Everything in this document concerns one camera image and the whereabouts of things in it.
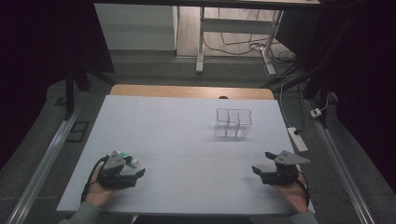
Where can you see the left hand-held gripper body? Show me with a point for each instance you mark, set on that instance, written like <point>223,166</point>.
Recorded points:
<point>113,174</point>

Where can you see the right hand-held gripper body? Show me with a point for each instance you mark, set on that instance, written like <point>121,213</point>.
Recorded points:
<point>281,174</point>

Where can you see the white and green tube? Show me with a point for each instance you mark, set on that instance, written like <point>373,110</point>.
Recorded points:
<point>133,161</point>

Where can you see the clear acrylic organizer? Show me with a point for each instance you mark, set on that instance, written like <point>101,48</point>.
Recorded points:
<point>233,123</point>

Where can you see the person's left hand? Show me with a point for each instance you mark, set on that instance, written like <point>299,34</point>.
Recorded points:
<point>99,193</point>

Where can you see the person's right hand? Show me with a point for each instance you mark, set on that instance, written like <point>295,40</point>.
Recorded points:
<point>293,195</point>

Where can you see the white power strip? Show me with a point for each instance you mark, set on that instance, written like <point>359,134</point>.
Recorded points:
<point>298,140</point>

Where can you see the black plug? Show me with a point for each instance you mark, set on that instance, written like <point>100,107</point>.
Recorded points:
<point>297,132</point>

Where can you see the white table cover board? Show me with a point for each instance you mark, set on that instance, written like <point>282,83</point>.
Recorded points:
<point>174,146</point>

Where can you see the small white adapter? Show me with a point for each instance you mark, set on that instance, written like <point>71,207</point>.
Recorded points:
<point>315,113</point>

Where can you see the black table grommet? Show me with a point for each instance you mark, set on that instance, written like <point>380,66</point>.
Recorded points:
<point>223,97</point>

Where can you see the black metal stand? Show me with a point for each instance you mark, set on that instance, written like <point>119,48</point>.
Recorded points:
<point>317,77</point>
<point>69,93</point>

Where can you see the wooden table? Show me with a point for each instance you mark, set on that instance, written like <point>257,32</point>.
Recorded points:
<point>186,91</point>

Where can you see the dark curtain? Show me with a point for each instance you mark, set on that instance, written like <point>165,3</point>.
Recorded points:
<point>367,77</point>
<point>37,62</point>

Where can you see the white-framed desk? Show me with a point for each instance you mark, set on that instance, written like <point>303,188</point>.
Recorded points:
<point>236,26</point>

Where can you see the black floor frame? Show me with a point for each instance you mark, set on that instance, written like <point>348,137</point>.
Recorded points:
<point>77,131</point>

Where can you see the aluminium rail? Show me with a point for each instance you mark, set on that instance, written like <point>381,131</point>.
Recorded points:
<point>339,165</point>
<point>43,165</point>

